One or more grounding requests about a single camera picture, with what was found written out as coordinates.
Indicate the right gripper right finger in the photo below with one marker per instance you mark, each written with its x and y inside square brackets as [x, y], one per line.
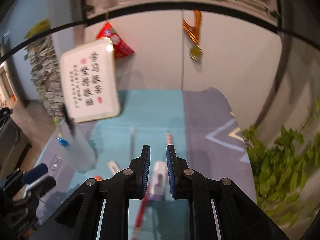
[176, 167]

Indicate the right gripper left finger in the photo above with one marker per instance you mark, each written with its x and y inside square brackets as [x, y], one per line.
[141, 166]

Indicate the grey slim pen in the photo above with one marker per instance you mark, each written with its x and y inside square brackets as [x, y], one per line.
[132, 143]

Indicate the white correction tape dispenser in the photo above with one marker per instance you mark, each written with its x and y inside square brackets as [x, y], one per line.
[158, 182]

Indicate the red pencil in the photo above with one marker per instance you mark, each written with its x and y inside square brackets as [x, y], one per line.
[139, 218]

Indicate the blue pen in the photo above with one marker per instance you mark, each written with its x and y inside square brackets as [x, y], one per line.
[62, 142]

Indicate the red white checkered pen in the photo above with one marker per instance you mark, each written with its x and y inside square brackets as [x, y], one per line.
[169, 139]

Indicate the white eraser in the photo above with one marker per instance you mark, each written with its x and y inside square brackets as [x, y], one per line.
[113, 167]

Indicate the orange marker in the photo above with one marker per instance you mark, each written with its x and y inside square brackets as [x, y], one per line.
[98, 178]

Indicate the framed calligraphy sign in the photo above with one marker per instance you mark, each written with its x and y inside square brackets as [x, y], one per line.
[88, 81]

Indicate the green potted plant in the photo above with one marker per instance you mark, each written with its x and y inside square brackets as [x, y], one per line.
[280, 173]

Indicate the red hanging charm bag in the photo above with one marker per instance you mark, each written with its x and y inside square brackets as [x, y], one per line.
[121, 49]

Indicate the tall stack of papers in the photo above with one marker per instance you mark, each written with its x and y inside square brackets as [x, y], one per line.
[45, 74]

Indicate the gold medal with ribbon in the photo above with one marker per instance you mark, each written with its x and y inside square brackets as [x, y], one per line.
[193, 32]

